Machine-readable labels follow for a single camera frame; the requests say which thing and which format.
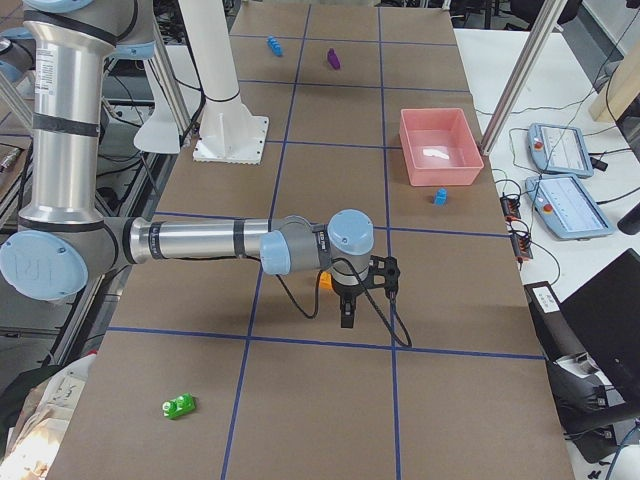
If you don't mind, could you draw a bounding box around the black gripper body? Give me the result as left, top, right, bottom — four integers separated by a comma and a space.
332, 272, 365, 306

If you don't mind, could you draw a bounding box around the orange toy block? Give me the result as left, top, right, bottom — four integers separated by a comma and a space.
319, 271, 333, 290

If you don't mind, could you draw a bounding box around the small blue toy block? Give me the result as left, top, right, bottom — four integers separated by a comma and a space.
433, 188, 448, 206

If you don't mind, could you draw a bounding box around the green toy block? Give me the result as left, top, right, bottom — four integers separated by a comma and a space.
162, 393, 196, 420

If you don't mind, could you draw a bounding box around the purple toy block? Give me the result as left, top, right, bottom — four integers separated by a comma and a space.
326, 48, 341, 70

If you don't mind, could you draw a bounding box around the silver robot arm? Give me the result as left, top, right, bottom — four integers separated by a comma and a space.
1, 1, 374, 328

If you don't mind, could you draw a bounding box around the pink plastic box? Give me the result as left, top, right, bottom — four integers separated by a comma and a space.
399, 108, 484, 187

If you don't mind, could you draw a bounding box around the black orange connector strip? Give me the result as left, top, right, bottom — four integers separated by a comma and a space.
500, 194, 533, 265

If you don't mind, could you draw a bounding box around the lower teach pendant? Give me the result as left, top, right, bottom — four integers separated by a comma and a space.
525, 174, 615, 240

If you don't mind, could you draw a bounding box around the teach pendant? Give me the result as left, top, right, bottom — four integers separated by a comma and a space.
527, 123, 594, 178
525, 174, 615, 240

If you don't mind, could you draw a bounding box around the black laptop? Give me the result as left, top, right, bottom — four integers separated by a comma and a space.
560, 248, 639, 401

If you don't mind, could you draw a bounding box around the upper teach pendant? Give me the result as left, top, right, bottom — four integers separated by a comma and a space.
527, 123, 594, 178

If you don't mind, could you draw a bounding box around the long blue toy block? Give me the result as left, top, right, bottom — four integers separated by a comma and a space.
266, 36, 283, 57

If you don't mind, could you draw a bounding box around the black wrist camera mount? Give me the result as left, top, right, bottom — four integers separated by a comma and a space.
367, 255, 401, 302

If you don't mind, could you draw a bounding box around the white pedestal column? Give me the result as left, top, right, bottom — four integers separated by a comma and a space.
179, 0, 269, 164

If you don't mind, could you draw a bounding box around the aluminium frame post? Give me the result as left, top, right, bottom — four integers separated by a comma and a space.
479, 0, 568, 156

